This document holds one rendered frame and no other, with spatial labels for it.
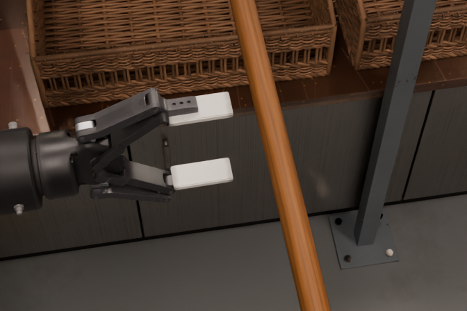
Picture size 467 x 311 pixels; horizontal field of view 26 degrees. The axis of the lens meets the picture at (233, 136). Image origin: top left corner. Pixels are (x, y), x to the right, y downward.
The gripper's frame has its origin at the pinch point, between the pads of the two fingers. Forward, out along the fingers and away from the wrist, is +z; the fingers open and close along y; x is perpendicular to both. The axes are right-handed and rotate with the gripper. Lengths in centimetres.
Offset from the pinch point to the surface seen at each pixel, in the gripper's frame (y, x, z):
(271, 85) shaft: -0.2, -6.2, 7.0
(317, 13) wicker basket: 56, -60, 29
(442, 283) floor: 120, -27, 55
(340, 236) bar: 119, -43, 35
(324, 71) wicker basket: 60, -49, 28
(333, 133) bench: 76, -45, 30
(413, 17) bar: 34, -39, 39
